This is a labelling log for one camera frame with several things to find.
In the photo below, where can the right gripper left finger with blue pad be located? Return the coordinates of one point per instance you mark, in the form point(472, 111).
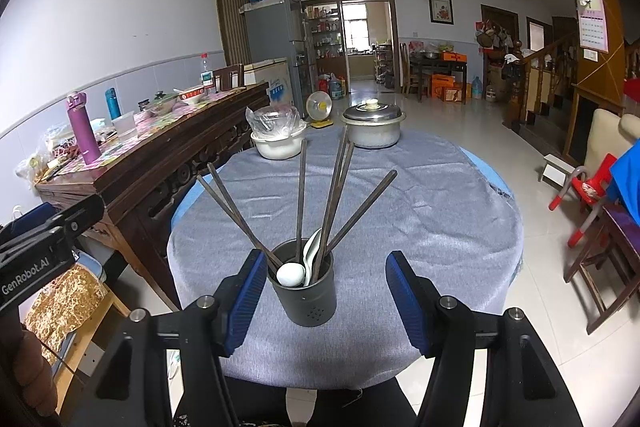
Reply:
point(129, 387)

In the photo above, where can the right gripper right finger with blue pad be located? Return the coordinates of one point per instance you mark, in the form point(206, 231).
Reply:
point(523, 385)

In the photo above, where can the white ceramic spoon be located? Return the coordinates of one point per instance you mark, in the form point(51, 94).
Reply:
point(310, 252)
point(291, 274)

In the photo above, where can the person's left hand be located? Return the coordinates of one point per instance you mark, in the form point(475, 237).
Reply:
point(33, 373)

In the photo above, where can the dark wooden sideboard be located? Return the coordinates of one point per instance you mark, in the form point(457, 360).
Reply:
point(142, 188)

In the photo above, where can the purple thermos bottle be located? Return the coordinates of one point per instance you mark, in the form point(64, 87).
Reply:
point(80, 123)

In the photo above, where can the dark wooden chair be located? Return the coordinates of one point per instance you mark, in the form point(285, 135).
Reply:
point(616, 243)

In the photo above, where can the blue thermos bottle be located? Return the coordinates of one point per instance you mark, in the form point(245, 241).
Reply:
point(112, 104)

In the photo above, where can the dark grey utensil holder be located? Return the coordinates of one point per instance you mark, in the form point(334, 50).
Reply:
point(307, 306)

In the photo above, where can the red plastic chair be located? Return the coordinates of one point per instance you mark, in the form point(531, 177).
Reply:
point(591, 193)

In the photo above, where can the grey tablecloth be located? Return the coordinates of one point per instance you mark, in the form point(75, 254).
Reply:
point(454, 227)

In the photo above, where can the white step stool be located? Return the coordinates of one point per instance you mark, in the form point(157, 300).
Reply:
point(555, 171)

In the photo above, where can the blue jacket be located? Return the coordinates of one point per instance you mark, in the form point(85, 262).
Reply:
point(625, 183)

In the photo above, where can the clear plastic water bottle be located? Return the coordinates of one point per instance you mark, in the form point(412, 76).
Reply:
point(206, 74)

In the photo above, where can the cream sofa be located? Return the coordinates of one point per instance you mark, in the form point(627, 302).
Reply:
point(609, 134)

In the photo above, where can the white ceramic pot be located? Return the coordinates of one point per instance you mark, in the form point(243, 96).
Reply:
point(280, 149)

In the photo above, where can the aluminium pot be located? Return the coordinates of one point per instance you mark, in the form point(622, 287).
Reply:
point(373, 135)

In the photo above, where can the white chest freezer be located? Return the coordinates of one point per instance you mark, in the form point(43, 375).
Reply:
point(274, 75)

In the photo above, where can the aluminium pot lid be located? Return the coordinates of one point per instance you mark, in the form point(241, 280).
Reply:
point(372, 110)

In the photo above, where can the orange cardboard box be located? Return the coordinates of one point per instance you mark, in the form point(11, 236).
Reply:
point(440, 82)

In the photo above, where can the small round fan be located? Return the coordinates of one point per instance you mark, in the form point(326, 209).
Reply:
point(319, 107)

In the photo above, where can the dark dining table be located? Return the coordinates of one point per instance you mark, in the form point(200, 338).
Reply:
point(426, 68)

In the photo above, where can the grey refrigerator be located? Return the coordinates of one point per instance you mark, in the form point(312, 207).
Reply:
point(278, 36)

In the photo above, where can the wall calendar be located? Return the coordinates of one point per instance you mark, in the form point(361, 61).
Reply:
point(593, 33)

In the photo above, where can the framed wall picture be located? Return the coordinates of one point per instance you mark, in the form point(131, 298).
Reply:
point(441, 12)

